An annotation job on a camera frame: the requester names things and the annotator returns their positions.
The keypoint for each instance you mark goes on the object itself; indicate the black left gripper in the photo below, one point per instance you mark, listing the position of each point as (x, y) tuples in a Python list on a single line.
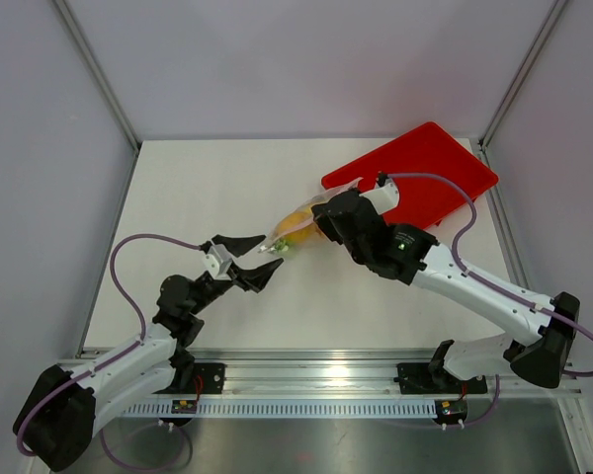
[(254, 278)]

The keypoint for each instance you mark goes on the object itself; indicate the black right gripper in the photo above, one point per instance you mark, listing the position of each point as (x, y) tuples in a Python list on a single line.
[(325, 222)]

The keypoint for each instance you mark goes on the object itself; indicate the green fake lettuce leaf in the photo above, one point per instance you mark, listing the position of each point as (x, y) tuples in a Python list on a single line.
[(280, 246)]

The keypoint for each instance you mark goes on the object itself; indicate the clear zip top bag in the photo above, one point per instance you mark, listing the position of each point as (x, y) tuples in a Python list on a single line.
[(321, 198)]

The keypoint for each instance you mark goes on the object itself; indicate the orange fake tangerine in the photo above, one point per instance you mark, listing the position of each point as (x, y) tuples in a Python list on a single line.
[(298, 227)]

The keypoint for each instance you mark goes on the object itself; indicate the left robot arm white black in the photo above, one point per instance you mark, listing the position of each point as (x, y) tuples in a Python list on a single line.
[(67, 408)]

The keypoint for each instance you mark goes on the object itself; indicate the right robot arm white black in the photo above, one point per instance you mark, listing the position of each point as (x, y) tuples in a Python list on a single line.
[(537, 333)]

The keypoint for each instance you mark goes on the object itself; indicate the red plastic tray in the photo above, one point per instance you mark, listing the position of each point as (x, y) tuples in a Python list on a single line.
[(424, 149)]

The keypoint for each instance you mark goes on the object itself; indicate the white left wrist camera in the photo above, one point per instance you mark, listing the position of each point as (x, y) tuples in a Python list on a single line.
[(217, 261)]

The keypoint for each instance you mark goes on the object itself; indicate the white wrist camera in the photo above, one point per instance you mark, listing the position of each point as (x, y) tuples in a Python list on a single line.
[(384, 196), (217, 261)]

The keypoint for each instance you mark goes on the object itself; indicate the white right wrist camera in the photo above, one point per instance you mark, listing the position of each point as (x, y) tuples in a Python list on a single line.
[(384, 196)]

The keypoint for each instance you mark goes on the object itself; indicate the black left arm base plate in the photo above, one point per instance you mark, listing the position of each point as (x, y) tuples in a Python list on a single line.
[(207, 376)]

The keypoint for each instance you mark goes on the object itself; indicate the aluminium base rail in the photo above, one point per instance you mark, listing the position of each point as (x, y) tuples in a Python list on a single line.
[(310, 374)]

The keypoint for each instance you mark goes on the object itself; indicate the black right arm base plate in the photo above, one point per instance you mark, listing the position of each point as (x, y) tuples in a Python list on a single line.
[(414, 378)]

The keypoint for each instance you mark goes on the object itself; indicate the white slotted cable duct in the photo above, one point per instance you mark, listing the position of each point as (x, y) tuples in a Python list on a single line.
[(283, 409)]

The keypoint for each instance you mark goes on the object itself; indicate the aluminium frame post left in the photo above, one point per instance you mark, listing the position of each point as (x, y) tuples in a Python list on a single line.
[(85, 51)]

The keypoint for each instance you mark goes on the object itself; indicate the aluminium frame post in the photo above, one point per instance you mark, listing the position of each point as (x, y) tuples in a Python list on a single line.
[(85, 51), (525, 68)]

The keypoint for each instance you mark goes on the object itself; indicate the aluminium frame post right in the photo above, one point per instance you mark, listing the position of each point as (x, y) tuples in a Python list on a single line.
[(525, 68)]

